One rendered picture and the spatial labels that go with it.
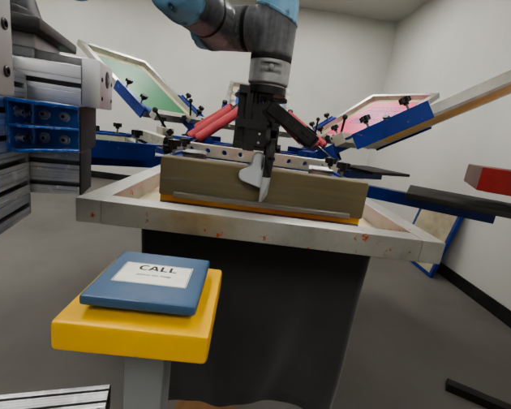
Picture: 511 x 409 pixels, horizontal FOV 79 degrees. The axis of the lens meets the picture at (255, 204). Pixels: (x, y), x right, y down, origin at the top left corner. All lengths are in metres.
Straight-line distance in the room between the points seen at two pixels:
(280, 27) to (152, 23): 5.06
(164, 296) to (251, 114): 0.39
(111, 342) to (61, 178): 0.49
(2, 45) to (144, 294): 0.23
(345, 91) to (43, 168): 5.01
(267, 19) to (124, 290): 0.47
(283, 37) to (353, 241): 0.36
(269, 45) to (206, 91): 4.70
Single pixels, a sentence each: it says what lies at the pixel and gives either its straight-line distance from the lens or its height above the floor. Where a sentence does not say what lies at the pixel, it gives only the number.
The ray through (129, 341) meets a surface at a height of 0.94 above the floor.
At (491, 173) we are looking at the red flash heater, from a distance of 1.46.
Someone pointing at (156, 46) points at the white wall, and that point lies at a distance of 5.52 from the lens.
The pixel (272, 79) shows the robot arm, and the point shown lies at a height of 1.21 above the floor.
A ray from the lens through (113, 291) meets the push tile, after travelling 0.31.
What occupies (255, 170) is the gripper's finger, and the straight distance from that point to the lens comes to 0.58.
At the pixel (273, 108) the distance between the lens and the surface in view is 0.58.
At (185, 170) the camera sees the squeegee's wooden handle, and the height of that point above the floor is 1.03.
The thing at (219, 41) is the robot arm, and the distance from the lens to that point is 0.62.
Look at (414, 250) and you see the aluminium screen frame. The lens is 0.56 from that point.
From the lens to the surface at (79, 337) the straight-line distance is 0.31.
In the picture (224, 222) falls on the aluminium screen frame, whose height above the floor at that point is 0.98.
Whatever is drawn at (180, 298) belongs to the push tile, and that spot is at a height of 0.97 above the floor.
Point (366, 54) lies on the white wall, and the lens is 5.61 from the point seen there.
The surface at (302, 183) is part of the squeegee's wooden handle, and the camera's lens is 0.61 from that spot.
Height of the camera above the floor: 1.12
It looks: 13 degrees down
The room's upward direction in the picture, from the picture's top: 8 degrees clockwise
